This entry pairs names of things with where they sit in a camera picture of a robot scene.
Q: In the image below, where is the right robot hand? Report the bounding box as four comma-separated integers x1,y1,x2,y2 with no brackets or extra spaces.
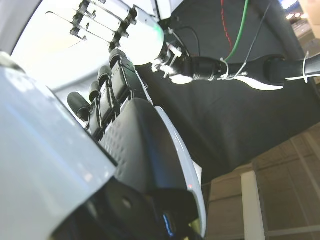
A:
0,48,208,240

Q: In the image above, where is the white zip tie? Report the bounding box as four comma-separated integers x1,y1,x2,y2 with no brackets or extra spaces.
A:
216,57,249,81
284,51,311,84

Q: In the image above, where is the black cloth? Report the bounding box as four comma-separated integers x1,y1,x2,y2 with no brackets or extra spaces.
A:
136,0,320,186

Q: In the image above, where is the white upright bar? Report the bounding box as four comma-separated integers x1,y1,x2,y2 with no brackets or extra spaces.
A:
240,171,266,240

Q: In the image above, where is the looped black cable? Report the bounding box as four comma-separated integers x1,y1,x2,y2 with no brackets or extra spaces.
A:
172,26,201,58

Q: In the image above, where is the red wire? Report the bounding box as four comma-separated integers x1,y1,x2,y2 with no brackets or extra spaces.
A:
220,0,234,50

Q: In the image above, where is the green wire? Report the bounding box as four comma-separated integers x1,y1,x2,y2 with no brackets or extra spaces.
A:
224,0,250,63

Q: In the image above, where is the thin black wire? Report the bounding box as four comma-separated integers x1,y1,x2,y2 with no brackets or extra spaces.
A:
244,0,273,64

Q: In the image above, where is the grey metal frame structure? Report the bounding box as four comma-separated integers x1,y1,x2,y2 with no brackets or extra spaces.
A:
201,119,320,240

